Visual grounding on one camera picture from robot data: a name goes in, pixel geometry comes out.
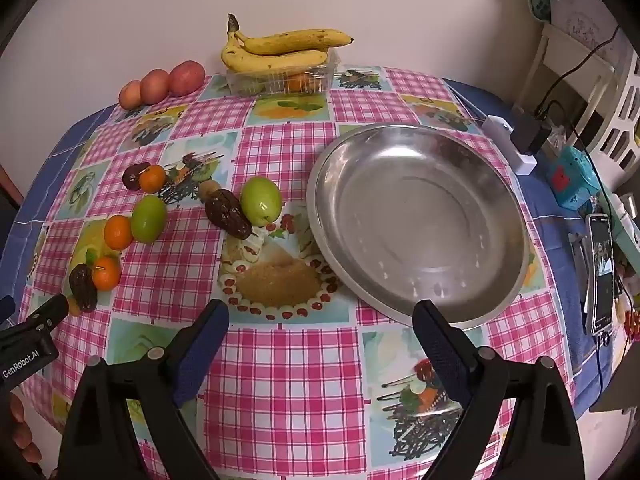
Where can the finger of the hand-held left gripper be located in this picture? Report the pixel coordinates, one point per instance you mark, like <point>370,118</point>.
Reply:
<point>47,311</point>
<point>6,308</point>

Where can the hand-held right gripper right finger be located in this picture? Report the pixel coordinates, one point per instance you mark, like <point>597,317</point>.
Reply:
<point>445,355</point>

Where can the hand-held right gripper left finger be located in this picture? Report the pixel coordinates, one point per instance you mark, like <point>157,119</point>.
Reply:
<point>195,352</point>

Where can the small orange tangerine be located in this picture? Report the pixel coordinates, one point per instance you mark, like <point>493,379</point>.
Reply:
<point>117,233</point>
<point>153,180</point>
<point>108,274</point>

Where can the round stainless steel plate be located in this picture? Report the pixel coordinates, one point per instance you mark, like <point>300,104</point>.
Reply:
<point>415,220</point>

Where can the large wrinkled brown date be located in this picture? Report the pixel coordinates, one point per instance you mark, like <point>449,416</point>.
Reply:
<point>230,215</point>

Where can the small round brown date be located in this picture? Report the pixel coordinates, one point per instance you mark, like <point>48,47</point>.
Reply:
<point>132,178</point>

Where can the brown-green kiwi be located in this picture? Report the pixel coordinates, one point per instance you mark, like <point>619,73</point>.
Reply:
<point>207,190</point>

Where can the large green jujube fruit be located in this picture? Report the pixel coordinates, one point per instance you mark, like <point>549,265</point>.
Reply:
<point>260,202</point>

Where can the person's left hand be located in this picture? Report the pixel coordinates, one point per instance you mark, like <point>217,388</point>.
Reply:
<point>22,427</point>

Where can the tiny orange kumquat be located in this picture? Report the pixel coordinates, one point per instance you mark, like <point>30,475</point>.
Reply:
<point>74,308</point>

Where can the brown wooden board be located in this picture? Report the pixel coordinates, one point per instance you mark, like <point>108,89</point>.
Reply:
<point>7,185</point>

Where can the smartphone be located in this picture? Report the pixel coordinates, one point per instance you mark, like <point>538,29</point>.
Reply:
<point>600,280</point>

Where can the pink checkered fruit-print tablecloth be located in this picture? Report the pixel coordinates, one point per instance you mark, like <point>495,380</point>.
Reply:
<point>285,160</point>

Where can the teal toy box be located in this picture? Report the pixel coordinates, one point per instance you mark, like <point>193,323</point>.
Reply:
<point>575,185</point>

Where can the small pale red apple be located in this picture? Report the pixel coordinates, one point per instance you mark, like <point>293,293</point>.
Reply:
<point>130,95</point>

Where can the white power strip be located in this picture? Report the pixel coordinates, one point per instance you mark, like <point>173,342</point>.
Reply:
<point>500,130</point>

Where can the black power adapter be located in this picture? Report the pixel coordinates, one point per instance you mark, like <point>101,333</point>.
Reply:
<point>530,132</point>

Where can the medium red apple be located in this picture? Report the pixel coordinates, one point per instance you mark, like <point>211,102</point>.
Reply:
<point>154,86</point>

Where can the large red apple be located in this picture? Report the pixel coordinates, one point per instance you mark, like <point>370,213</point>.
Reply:
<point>186,78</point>

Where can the green fruit in clear container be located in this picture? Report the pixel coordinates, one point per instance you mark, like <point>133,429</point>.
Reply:
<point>250,86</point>

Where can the orange in clear container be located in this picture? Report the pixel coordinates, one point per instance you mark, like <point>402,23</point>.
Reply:
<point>301,83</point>

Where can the spotted yellow banana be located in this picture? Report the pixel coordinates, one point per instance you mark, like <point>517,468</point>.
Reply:
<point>270,62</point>
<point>300,40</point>

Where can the white plastic lattice basket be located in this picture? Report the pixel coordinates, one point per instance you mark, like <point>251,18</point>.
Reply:
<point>622,110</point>

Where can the clear plastic container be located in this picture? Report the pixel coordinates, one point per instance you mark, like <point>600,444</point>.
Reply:
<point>322,77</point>

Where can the white wooden chair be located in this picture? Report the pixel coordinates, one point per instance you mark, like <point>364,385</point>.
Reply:
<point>550,50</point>

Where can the blue patterned cloth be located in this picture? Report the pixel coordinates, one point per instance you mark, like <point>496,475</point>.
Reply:
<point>585,15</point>

